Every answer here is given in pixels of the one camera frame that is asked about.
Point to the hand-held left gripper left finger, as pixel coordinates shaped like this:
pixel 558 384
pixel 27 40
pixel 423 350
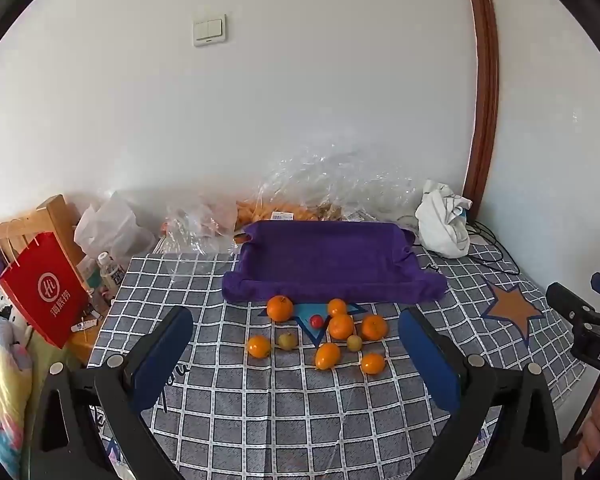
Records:
pixel 162 355

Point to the crumpled white cloth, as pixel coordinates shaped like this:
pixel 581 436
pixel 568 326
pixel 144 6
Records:
pixel 442 225

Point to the red paper bag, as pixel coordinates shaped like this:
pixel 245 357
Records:
pixel 45 292

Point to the small white tube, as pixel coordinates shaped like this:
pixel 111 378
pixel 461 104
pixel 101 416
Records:
pixel 86 323

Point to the small clear plastic bag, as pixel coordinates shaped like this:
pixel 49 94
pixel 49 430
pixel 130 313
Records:
pixel 195 227

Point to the grey checkered cloth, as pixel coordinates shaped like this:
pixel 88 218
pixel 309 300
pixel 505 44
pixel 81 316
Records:
pixel 280 410

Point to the person's right hand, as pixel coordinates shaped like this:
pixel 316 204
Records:
pixel 597 430

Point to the red cherry tomato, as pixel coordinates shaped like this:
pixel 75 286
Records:
pixel 316 321

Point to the wooden side table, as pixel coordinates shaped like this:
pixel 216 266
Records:
pixel 82 347

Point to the brown wooden door frame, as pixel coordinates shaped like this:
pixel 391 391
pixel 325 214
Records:
pixel 485 85

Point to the clear plastic bottle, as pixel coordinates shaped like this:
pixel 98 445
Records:
pixel 111 271

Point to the orange net bag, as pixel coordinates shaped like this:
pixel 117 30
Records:
pixel 265 209

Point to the orange mandarin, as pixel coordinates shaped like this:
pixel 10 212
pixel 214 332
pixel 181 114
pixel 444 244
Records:
pixel 341 327
pixel 280 308
pixel 374 327
pixel 337 307
pixel 327 355
pixel 372 363
pixel 258 346

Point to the large clear plastic bag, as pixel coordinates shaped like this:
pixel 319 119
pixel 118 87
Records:
pixel 330 180

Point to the purple towel tray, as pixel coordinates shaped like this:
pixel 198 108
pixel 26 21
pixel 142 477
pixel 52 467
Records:
pixel 330 260

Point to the white plastic bag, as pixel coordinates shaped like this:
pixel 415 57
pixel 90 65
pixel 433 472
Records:
pixel 112 230

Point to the white light switch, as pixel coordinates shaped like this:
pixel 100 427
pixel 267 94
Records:
pixel 209 31

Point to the small green plum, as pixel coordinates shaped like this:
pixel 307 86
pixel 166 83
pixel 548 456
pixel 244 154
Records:
pixel 287 341
pixel 354 343

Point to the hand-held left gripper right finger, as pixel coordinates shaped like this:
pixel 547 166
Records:
pixel 430 360

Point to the pastel printed blanket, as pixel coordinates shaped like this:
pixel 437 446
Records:
pixel 0 390

